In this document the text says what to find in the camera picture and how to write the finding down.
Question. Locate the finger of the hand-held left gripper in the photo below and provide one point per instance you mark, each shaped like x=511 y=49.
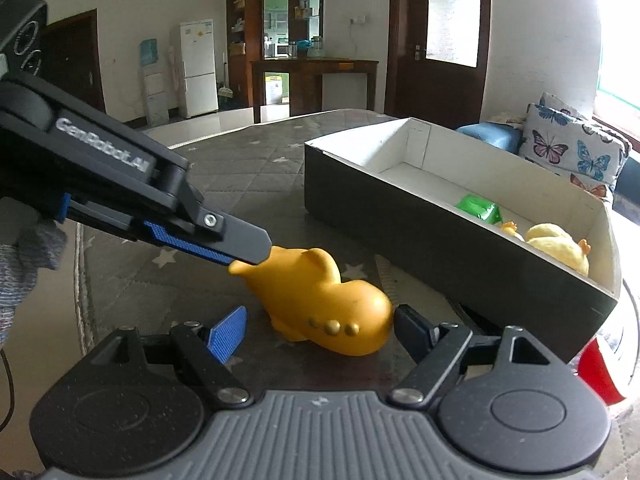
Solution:
x=185 y=245
x=245 y=242

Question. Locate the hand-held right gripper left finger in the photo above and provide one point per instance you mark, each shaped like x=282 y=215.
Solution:
x=227 y=332

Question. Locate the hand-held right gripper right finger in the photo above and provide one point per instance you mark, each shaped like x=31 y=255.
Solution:
x=415 y=330

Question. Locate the grey cardboard box white inside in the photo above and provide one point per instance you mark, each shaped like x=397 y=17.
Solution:
x=425 y=250

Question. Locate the green plastic toy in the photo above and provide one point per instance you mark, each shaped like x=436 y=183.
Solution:
x=477 y=207

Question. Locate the pale yellow toy chick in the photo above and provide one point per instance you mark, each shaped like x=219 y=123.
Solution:
x=555 y=247

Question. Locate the red toy apple half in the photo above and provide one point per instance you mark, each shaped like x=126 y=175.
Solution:
x=600 y=375

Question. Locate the person's left forearm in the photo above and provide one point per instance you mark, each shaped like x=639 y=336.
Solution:
x=20 y=280

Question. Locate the grey star-print table mat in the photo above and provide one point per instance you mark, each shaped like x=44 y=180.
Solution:
x=240 y=170

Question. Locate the white water dispenser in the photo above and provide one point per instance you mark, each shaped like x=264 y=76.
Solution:
x=154 y=85

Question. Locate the dark wooden door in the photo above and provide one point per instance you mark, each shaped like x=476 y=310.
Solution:
x=75 y=60

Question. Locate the white refrigerator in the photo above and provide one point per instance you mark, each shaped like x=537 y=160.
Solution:
x=199 y=70

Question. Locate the white broom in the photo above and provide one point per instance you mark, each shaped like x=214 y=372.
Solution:
x=226 y=89

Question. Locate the dark wooden counter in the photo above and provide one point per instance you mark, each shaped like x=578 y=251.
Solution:
x=320 y=67

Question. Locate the wooden shelf cabinet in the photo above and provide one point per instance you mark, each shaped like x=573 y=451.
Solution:
x=250 y=35

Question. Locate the dark blue sofa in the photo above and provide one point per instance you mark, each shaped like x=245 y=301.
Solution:
x=492 y=135

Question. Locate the butterfly print cushion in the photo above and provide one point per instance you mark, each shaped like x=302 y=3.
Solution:
x=570 y=150

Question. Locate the wooden door frosted glass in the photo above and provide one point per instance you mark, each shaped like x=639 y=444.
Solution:
x=440 y=35

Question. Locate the large window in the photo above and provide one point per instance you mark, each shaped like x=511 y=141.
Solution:
x=620 y=35

